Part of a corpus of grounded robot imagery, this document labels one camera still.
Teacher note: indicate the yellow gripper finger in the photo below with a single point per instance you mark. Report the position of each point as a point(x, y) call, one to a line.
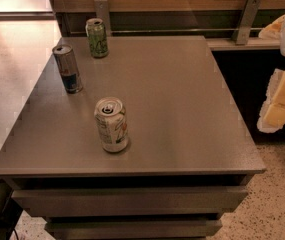
point(272, 30)
point(272, 113)

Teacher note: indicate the white 7up can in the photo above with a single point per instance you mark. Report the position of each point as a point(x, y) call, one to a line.
point(110, 116)

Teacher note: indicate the green soda can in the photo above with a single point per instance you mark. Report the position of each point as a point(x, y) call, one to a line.
point(97, 37)

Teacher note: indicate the blue silver energy drink can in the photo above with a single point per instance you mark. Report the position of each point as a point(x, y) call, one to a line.
point(68, 69)

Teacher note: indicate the upper grey drawer front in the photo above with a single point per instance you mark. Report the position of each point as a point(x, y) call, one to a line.
point(129, 201)

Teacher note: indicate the grey drawer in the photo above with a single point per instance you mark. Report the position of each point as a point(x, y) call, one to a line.
point(133, 230)
point(129, 201)

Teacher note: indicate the lower grey drawer front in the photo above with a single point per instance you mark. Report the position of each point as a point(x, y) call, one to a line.
point(133, 230)

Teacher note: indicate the right metal rail bracket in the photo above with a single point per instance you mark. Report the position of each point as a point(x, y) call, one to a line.
point(242, 32)

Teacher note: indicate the metal rail bracket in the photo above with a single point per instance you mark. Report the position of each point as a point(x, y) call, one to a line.
point(242, 32)
point(103, 12)

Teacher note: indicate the left metal rail bracket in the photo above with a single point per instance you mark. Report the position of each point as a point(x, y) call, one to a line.
point(103, 12)

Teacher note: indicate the horizontal metal rail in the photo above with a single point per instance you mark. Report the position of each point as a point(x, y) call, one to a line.
point(209, 33)

